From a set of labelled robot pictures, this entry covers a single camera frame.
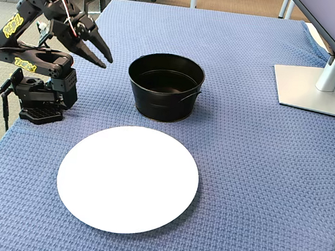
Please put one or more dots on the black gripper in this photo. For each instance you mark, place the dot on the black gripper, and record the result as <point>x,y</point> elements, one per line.
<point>80,43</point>

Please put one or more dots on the white round plate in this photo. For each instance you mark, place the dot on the white round plate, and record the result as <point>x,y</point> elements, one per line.
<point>127,181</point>

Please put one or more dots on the black metal bucket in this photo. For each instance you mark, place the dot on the black metal bucket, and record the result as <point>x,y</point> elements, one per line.
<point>163,105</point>

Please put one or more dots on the blue woven tablecloth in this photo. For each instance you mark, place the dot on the blue woven tablecloth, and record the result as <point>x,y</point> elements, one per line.
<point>241,170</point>

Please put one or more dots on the silver monitor stand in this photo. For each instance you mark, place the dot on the silver monitor stand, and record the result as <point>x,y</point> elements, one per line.
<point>310,93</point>

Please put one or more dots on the small camera circuit board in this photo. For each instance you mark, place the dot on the small camera circuit board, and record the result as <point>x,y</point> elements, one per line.
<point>45,31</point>

